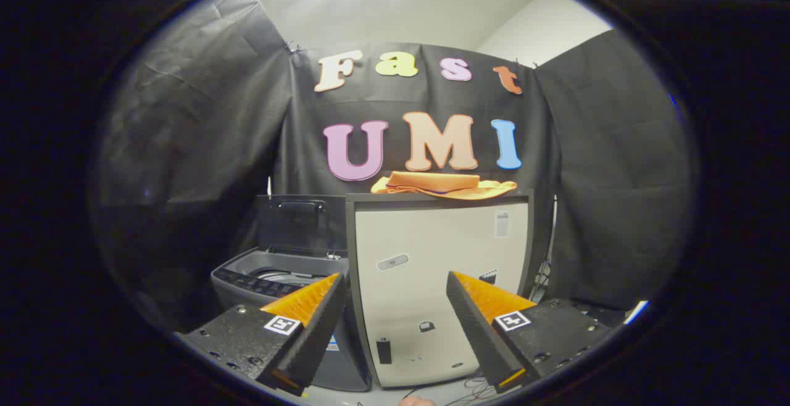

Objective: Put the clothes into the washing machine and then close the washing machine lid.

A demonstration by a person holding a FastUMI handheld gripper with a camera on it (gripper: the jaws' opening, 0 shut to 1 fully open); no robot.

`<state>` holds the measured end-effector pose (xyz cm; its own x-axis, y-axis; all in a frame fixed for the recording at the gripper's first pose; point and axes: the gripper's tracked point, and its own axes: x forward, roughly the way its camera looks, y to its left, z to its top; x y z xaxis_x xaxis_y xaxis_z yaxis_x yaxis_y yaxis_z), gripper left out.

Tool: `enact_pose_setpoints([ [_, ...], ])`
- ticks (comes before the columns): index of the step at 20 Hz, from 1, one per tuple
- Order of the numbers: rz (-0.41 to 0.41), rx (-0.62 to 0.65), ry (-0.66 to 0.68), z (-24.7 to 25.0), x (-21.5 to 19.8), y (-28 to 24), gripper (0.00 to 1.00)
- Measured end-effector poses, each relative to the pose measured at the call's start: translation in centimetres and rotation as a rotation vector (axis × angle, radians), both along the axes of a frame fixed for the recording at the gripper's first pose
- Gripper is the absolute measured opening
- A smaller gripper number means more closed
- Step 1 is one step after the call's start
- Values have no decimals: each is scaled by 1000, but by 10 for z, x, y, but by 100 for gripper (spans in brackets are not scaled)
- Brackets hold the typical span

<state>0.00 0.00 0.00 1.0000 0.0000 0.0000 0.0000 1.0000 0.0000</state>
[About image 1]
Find grey washing machine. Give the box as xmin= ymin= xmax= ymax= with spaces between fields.
xmin=211 ymin=247 xmax=372 ymax=392

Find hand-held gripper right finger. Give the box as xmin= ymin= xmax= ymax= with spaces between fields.
xmin=446 ymin=270 xmax=613 ymax=394

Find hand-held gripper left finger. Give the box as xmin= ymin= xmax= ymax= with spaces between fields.
xmin=178 ymin=272 xmax=348 ymax=397

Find black backdrop cloth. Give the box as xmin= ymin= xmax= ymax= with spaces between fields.
xmin=93 ymin=0 xmax=695 ymax=333

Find thin floor cables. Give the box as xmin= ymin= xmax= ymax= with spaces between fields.
xmin=401 ymin=376 xmax=502 ymax=406

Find beige cabinet with dark frame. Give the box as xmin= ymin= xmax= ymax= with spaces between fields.
xmin=344 ymin=189 xmax=535 ymax=389

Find orange shirt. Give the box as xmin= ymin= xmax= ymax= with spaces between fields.
xmin=370 ymin=171 xmax=518 ymax=201

